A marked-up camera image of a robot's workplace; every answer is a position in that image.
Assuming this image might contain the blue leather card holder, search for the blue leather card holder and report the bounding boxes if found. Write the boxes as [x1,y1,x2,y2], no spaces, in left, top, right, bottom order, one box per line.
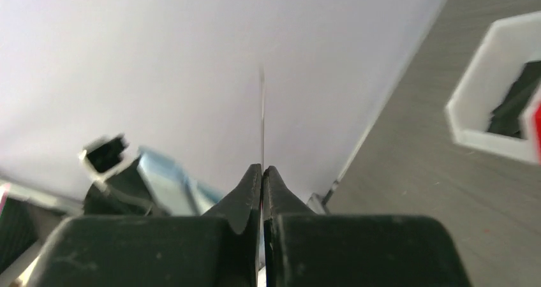
[138,147,225,216]

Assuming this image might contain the red plastic bin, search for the red plastic bin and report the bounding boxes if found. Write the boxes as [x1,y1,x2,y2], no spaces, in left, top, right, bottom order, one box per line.
[522,93,540,165]

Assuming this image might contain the white plastic bin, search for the white plastic bin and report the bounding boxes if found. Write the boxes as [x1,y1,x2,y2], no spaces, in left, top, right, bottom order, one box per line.
[445,11,540,165]

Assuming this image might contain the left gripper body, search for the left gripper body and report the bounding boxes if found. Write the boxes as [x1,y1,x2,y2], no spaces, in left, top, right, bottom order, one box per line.
[82,166,169,217]

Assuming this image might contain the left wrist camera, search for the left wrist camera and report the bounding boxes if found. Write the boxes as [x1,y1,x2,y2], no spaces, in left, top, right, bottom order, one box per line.
[78,133,135,183]

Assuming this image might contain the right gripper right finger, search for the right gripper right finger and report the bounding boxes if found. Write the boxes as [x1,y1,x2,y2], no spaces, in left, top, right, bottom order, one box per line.
[262,166,471,286]

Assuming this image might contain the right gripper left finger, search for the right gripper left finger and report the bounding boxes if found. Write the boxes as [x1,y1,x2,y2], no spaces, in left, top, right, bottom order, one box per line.
[28,164,262,286]

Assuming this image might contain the black card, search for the black card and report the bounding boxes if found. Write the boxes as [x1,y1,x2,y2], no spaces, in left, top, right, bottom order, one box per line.
[258,64,266,171]

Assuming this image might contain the black cards in white bin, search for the black cards in white bin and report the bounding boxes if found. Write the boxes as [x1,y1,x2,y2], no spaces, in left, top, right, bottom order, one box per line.
[487,61,540,139]

